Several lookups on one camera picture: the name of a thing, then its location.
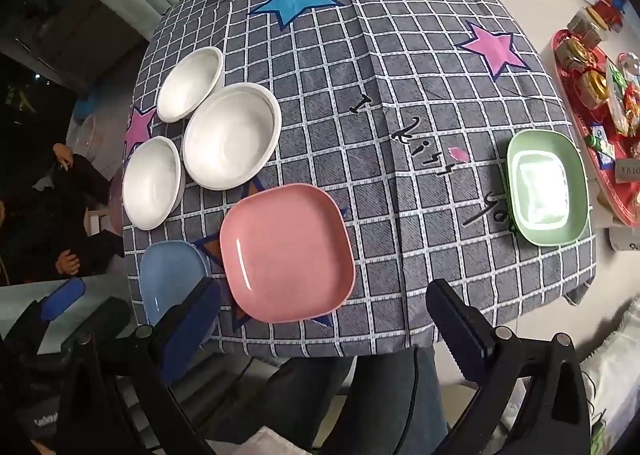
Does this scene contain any person's jeans leg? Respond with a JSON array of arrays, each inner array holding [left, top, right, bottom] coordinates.
[[205, 345, 451, 455]]

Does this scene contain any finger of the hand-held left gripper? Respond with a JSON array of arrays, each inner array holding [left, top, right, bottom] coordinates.
[[5, 277, 86, 336]]

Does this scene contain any grey checked star tablecloth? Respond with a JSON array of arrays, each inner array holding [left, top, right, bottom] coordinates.
[[122, 0, 598, 361]]

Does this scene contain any white plastic bag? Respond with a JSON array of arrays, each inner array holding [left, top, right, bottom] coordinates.
[[582, 305, 640, 455]]

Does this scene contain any pink plastic basin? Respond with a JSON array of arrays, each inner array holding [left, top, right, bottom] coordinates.
[[106, 174, 127, 238]]

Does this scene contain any small white bowl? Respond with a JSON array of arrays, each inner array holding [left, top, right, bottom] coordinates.
[[122, 136, 186, 231], [156, 46, 225, 124]]

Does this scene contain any green square plate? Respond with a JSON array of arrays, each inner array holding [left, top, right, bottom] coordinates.
[[506, 129, 587, 247]]

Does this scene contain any pile of snack packets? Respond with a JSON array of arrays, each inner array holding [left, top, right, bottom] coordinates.
[[605, 52, 640, 136]]

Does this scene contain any blue plastic basin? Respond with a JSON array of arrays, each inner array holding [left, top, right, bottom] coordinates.
[[74, 98, 101, 120]]

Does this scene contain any red round tray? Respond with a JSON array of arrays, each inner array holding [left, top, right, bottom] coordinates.
[[552, 30, 640, 228]]

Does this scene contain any blue square plate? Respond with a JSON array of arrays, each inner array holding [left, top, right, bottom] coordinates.
[[139, 240, 221, 336]]

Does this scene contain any gold lidded jar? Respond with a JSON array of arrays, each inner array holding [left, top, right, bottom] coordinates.
[[580, 72, 610, 108], [562, 38, 596, 71]]

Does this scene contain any white plastic plate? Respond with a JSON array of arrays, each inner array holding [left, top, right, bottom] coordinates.
[[182, 82, 282, 191]]

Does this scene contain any pink square plate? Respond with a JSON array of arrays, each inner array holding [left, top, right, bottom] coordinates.
[[219, 184, 356, 325]]

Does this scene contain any clear plastic basin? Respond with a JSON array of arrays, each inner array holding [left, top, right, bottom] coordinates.
[[75, 112, 117, 156]]

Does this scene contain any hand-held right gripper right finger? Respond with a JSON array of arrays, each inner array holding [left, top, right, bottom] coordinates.
[[425, 278, 593, 455]]

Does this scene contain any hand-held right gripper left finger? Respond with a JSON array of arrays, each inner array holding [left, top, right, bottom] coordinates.
[[52, 276, 226, 455]]

